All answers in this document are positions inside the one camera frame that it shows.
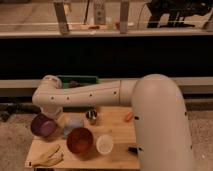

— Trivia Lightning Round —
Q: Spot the yellow banana bunch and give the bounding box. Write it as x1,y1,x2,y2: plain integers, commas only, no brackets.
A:
29,144,63,167

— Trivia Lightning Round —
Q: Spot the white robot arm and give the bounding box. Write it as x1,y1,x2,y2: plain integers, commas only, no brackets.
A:
32,74,195,171

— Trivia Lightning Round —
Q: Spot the green plastic tray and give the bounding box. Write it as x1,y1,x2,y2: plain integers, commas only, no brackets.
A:
58,75,98,88

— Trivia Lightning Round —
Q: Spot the small metal cup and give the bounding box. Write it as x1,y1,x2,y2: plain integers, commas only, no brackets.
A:
86,110,97,125

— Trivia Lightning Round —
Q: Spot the dark grape bunch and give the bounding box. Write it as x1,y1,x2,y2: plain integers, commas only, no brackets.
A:
69,81,80,88

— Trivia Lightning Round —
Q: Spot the orange carrot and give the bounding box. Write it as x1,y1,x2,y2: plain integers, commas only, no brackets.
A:
124,112,133,122

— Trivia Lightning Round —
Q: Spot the pale blue plastic cup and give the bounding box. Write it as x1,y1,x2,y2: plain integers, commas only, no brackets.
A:
63,118,84,136

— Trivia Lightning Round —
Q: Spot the wooden table board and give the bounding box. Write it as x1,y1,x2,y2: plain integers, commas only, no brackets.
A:
25,107,140,170

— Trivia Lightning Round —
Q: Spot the white cup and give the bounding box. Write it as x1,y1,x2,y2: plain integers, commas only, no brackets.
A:
96,135,114,155

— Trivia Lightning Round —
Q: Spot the red-orange bowl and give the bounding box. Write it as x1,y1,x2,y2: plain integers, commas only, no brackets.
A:
66,127,94,156

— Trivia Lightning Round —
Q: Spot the purple bowl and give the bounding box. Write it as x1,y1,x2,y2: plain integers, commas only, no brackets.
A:
30,113,58,138

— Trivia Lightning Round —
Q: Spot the black handled brush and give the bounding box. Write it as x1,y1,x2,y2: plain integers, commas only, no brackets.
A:
128,147,138,154

